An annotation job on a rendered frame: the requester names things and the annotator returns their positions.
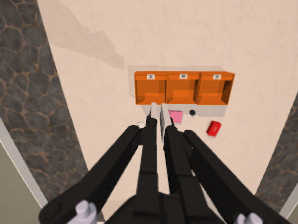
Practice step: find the black hex nut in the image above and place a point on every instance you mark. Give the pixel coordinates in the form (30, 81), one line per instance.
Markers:
(192, 112)

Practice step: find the orange three-compartment bin rack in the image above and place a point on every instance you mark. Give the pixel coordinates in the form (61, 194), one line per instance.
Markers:
(183, 87)

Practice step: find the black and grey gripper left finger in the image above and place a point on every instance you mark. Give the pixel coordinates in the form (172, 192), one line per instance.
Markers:
(81, 203)

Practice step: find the red nine-volt battery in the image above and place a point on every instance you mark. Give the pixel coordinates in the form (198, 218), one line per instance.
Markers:
(213, 128)

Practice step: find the white domino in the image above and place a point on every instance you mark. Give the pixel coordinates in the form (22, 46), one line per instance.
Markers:
(141, 124)

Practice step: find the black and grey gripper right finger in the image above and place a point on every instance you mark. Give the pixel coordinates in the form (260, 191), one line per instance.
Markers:
(232, 199)

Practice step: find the pink square pad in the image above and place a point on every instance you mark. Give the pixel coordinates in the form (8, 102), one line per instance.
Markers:
(176, 115)

